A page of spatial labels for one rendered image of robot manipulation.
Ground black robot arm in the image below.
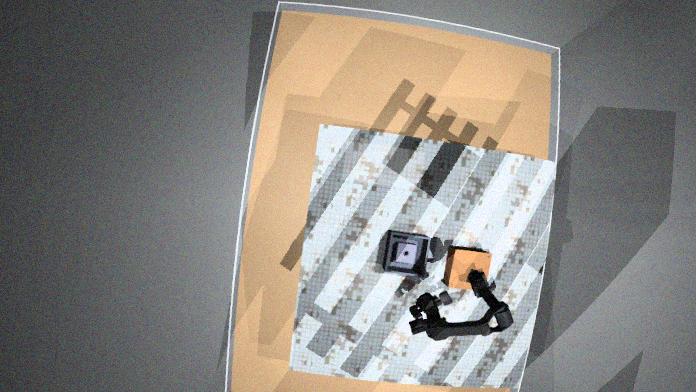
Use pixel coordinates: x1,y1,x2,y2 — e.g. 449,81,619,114
409,269,514,341

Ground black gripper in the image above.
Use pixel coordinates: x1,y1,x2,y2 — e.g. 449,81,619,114
409,290,452,319

